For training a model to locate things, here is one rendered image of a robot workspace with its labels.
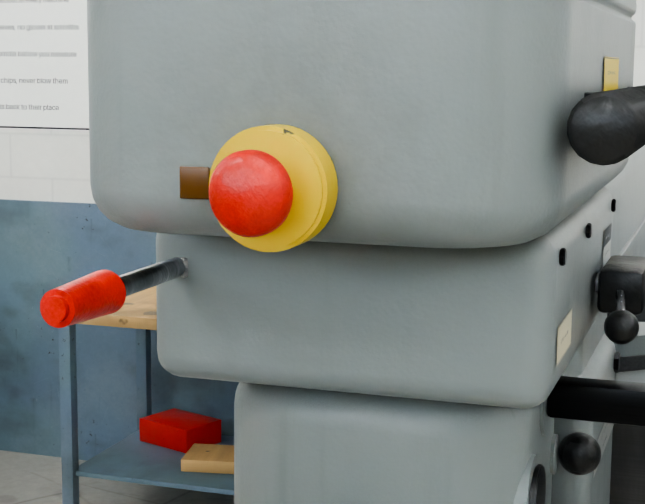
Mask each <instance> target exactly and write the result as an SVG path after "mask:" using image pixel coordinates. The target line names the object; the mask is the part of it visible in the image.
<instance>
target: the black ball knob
mask: <svg viewBox="0 0 645 504"><path fill-rule="evenodd" d="M558 458H559V461H560V463H561V465H562V466H563V468H564V469H565V470H567V471H568V472H570V473H572V474H575V475H586V474H589V473H591V472H592V471H594V470H595V469H596V468H597V466H598V465H599V463H600V460H601V449H600V446H599V444H598V442H597V441H596V439H595V438H593V437H592V436H591V435H589V434H587V433H583V432H575V433H571V434H569V435H567V436H566V437H565V438H564V439H563V440H562V441H561V443H560V445H559V448H558Z"/></svg>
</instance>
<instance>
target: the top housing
mask: <svg viewBox="0 0 645 504"><path fill-rule="evenodd" d="M636 8H637V4H636V0H87V38H88V90H89V143H90V185H91V191H92V196H93V199H94V201H95V203H96V205H97V207H98V208H99V210H100V211H101V212H102V213H103V214H104V215H105V216H106V217H107V218H108V219H109V220H111V221H113V222H115V223H117V224H119V225H121V226H123V227H126V228H129V229H133V230H139V231H147V232H156V233H170V234H186V235H205V236H223V237H231V236H230V235H229V234H228V233H227V232H226V231H225V230H224V229H223V228H222V226H221V225H220V223H219V222H218V220H217V218H216V216H215V215H214V213H213V211H212V208H211V205H210V201H209V199H208V200H207V199H184V198H180V166H189V167H209V168H210V171H211V168H212V165H213V162H214V160H215V158H216V156H217V154H218V152H219V151H220V149H221V148H222V147H223V146H224V144H225V143H226V142H227V141H228V140H230V139H231V138H232V137H233V136H235V135H236V134H238V133H240V132H242V131H243V130H246V129H249V128H252V127H257V126H264V125H275V124H281V125H289V126H293V127H296V128H299V129H301V130H303V131H305V132H307V133H309V134H310V135H311V136H313V137H314V138H315V139H316V140H317V141H318V142H319V143H320V144H321V145H322V146H323V147H324V149H325V150H326V151H327V153H328V155H329V156H330V158H331V160H332V162H333V165H334V168H335V171H336V176H337V183H338V193H337V200H336V205H335V208H334V211H333V214H332V216H331V218H330V220H329V221H328V223H327V224H326V226H325V227H324V228H323V229H322V230H321V231H320V232H319V233H318V234H317V235H316V236H315V237H313V238H312V239H310V240H309V241H315V242H333V243H352V244H370V245H388V246H407V247H425V248H486V247H501V246H510V245H517V244H522V243H526V242H529V241H531V240H534V239H536V238H538V237H540V236H542V235H545V234H546V233H547V232H549V231H550V230H551V229H552V228H554V227H555V226H556V225H557V224H558V223H560V222H561V221H562V220H563V219H565V218H566V217H567V216H568V215H570V214H571V213H572V212H573V211H574V210H576V209H577V208H578V207H579V206H581V205H582V204H583V203H584V202H586V201H587V200H588V199H589V198H590V197H592V196H593V195H594V194H595V193H597V192H598V191H599V190H600V189H602V188H603V187H604V186H605V185H606V184H608V183H609V182H610V181H611V180H613V179H614V178H615V177H616V176H617V175H619V174H620V173H621V172H622V171H623V170H624V168H625V166H626V165H627V163H628V160H629V157H628V158H626V159H624V160H622V161H620V162H618V163H616V164H611V165H604V166H602V165H597V164H592V163H589V162H587V161H586V160H584V159H583V158H581V157H579V156H578V155H577V153H576V152H575V151H574V150H573V148H572V147H571V145H570V142H569V139H568V136H567V121H568V118H569V116H570V113H571V111H572V109H573V108H574V107H575V105H576V104H577V103H578V102H579V101H580V100H581V99H582V98H584V93H585V92H602V91H608V90H615V89H622V88H627V87H628V86H633V76H634V53H635V30H636V23H635V22H634V21H633V20H632V18H631V17H632V16H633V15H634V14H635V13H636Z"/></svg>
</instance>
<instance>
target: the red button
mask: <svg viewBox="0 0 645 504"><path fill-rule="evenodd" d="M209 201H210V205H211V208H212V211H213V213H214V215H215V216H216V218H217V220H218V221H219V222H220V223H221V224H222V225H223V226H224V227H225V228H226V229H227V230H229V231H230V232H232V233H234V234H236V235H239V236H243V237H259V236H263V235H266V234H268V233H271V232H273V231H274V230H276V229H277V228H278V227H279V226H281V225H282V223H283V222H284V221H285V220H286V218H287V217H288V214H289V212H290V210H291V207H292V202H293V187H292V182H291V179H290V177H289V174H288V172H287V171H286V169H285V167H284V166H283V165H282V164H281V163H280V162H279V161H278V160H277V159H276V158H275V157H273V156H272V155H270V154H268V153H266V152H263V151H260V150H253V149H251V150H242V151H237V152H234V153H232V154H230V155H228V156H227V157H225V158H224V159H223V160H222V161H221V162H220V163H219V164H218V165H217V166H216V168H215V170H214V171H213V174H212V176H211V179H210V183H209Z"/></svg>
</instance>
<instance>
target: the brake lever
mask: <svg viewBox="0 0 645 504"><path fill-rule="evenodd" d="M179 277H181V278H187V277H188V259H187V258H184V257H174V258H171V259H168V260H165V261H162V262H159V263H156V264H153V265H150V266H147V267H144V268H140V269H137V270H134V271H131V272H128V273H125V274H122V275H119V276H118V275H117V274H116V273H114V272H112V271H110V270H99V271H96V272H93V273H91V274H88V275H86V276H84V277H81V278H79V279H76V280H74V281H71V282H69V283H67V284H64V285H62V286H59V287H57V288H54V289H52V290H50V291H48V292H46V293H45V294H44V296H43V297H42V299H41V302H40V311H41V315H42V317H43V319H44V320H45V322H47V323H48V324H49V325H50V326H52V327H55V328H63V327H67V326H70V325H74V324H77V323H81V322H84V321H88V320H91V319H95V318H98V317H102V316H105V315H109V314H112V313H115V312H117V311H118V310H119V309H120V308H121V307H122V306H123V304H124V302H125V298H126V297H127V296H129V295H132V294H135V293H137V292H140V291H143V290H146V289H148V288H151V287H154V286H157V285H159V284H162V283H165V282H168V281H170V280H173V279H176V278H179Z"/></svg>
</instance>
